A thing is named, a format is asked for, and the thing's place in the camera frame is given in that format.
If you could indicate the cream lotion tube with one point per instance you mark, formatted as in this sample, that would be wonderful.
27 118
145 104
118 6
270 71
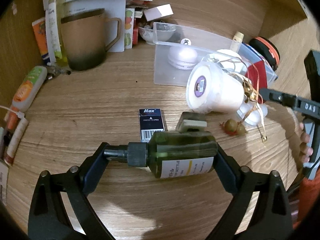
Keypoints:
236 41

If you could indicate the green cream square stamp block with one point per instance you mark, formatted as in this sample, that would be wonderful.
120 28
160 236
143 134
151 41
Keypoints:
190 121

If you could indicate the clear plastic storage bin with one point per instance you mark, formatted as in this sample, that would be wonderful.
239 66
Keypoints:
204 43

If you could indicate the green pump bottle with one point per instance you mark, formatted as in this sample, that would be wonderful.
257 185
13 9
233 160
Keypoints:
169 154

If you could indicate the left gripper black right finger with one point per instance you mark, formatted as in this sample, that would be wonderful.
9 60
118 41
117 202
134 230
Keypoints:
259 208

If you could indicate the brown ceramic mug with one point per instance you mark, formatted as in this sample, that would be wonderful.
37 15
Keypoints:
83 36

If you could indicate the white plastic cup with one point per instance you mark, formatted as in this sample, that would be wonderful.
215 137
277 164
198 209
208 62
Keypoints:
215 84

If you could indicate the red cloth pouch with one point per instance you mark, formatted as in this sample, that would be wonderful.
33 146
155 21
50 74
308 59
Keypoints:
257 75

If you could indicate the fruit print carton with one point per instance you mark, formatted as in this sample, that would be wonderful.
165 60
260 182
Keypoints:
129 26

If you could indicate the pink macaron shaped case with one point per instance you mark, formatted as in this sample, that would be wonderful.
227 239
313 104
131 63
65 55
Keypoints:
184 58

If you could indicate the white round plastic ball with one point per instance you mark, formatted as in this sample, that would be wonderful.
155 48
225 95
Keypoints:
254 118

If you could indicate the white pink small carton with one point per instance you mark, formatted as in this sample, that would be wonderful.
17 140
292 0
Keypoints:
158 12

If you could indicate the orange green glue tube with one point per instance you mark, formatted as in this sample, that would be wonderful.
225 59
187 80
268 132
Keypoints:
27 91

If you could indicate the gold ribbon bow ornament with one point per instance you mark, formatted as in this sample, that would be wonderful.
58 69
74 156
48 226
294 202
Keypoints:
251 93

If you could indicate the person's right hand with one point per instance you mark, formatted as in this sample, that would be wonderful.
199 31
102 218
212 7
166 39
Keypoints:
305 151

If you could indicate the clear glass bowl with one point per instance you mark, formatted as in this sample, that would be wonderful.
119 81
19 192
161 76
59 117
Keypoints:
159 31

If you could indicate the orange booklet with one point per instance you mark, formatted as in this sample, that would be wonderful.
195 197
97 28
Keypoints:
39 28

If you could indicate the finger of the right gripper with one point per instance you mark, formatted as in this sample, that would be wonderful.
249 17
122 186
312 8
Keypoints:
278 97

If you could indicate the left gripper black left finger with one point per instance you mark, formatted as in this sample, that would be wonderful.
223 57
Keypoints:
48 218

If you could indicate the black orange round zip case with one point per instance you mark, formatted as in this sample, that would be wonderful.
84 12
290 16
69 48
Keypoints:
267 49

